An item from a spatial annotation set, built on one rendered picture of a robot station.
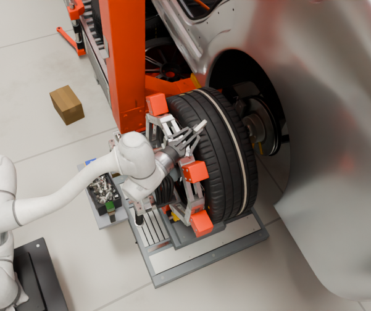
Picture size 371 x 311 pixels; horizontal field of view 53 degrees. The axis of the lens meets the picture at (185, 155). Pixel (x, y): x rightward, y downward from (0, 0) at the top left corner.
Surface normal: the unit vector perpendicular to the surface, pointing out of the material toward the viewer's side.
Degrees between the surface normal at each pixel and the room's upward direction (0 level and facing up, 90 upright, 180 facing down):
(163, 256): 0
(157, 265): 0
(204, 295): 0
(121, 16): 90
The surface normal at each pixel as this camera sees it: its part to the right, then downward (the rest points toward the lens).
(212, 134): 0.18, -0.32
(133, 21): 0.41, 0.80
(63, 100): 0.09, -0.52
